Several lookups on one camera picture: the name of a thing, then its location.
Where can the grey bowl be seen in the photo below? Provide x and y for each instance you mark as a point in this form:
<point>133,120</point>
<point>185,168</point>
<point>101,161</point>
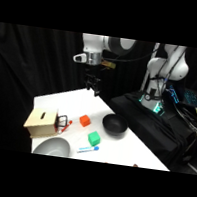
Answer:
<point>53,147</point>

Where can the black cloth covered stand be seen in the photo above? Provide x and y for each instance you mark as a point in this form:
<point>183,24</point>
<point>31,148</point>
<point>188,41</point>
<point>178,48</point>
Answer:
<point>149,130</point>

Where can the wooden box with slot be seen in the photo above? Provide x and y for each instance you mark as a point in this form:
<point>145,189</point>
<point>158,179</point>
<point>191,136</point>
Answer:
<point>41,122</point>

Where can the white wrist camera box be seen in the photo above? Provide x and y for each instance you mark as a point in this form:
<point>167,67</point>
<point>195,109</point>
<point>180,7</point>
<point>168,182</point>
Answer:
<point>80,57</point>

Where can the green cube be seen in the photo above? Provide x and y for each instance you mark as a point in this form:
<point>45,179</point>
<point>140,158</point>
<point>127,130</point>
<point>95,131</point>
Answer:
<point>94,138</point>

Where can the red marker pen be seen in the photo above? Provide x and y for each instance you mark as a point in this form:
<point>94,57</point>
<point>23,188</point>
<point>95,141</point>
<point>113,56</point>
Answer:
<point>66,125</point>

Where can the small brown object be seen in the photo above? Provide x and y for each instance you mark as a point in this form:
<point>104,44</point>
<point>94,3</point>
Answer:
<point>135,165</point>
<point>106,162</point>

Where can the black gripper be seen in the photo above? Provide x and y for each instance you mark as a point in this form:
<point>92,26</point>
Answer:
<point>92,73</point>

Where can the red cube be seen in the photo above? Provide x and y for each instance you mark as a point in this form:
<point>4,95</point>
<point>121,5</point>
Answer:
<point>84,120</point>

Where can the black bowl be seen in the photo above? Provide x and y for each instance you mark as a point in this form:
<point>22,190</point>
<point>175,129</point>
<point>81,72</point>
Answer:
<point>114,125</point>

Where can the blue marker pen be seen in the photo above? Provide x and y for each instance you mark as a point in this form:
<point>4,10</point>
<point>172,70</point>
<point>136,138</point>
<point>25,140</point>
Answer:
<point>88,149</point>

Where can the yellow tag on wrist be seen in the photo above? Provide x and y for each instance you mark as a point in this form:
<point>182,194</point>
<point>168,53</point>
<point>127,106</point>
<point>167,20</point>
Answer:
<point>109,64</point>

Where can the blue lit keyboard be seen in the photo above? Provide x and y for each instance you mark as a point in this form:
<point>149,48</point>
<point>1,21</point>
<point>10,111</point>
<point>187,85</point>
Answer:
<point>190,97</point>

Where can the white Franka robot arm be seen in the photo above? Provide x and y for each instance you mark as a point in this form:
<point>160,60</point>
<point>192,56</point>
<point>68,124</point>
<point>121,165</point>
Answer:
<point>164,66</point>

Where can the black curtain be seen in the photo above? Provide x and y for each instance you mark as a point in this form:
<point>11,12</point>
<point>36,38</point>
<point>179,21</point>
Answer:
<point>23,69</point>

